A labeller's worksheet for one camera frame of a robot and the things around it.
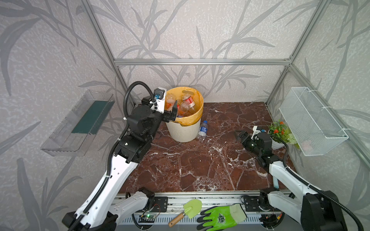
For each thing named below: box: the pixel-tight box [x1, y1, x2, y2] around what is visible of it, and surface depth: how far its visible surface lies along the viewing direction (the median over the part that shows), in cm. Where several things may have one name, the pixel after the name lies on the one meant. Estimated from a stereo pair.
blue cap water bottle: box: [197, 120, 209, 142], surface depth 101 cm
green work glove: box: [196, 203, 248, 231], surface depth 70 cm
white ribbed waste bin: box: [165, 117, 202, 143], surface depth 90 cm
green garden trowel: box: [168, 198, 202, 228], surface depth 74 cm
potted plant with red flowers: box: [265, 119, 298, 150], surface depth 86 cm
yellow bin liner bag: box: [164, 86, 204, 127], surface depth 91 cm
